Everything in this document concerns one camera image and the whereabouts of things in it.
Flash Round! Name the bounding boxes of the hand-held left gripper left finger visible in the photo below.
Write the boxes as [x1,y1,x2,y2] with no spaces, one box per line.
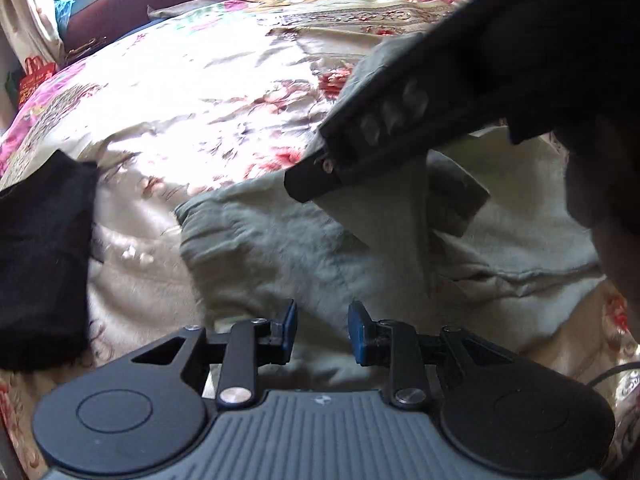
[132,299,299,407]

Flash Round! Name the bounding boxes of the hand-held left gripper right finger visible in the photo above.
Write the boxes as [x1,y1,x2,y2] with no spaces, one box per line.
[347,301,516,408]

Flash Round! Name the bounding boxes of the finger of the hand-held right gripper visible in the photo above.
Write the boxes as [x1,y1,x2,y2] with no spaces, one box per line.
[284,147,342,204]

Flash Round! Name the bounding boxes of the green pants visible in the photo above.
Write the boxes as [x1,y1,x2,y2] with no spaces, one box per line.
[175,32,608,378]

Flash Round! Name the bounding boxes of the person's right forearm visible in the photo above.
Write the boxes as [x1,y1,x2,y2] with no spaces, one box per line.
[552,120,640,296]

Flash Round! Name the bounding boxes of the floral bedspread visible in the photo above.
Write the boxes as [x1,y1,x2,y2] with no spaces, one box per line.
[0,0,640,480]

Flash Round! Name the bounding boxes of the black folded cloth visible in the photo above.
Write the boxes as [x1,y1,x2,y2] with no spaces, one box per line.
[0,150,99,374]

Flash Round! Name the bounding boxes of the red bag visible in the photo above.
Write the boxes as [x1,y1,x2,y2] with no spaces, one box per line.
[19,55,57,107]

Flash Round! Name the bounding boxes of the blue plastic bag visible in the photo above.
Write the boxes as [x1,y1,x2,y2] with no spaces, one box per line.
[52,0,76,36]

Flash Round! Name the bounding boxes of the beige curtain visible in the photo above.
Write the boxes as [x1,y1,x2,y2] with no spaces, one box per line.
[0,0,63,81]

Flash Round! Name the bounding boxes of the black cable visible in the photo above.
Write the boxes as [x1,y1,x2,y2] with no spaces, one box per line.
[587,362,640,389]

